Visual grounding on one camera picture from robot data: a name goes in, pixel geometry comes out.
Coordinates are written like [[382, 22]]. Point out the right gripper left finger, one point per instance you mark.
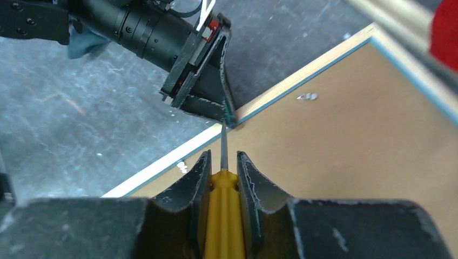
[[171, 224]]

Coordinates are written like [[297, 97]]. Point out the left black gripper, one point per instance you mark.
[[193, 55]]

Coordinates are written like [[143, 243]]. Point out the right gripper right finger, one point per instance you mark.
[[278, 225]]

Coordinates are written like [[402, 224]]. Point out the yellow handled screwdriver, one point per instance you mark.
[[224, 229]]

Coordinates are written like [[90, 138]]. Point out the blue picture frame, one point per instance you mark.
[[363, 121]]

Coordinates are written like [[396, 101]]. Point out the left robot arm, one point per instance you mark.
[[51, 20]]

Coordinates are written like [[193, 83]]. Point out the grey-blue cloth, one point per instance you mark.
[[87, 43]]

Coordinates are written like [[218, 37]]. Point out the wooden clothes rack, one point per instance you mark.
[[410, 22]]

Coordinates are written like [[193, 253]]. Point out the red shirt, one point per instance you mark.
[[443, 34]]

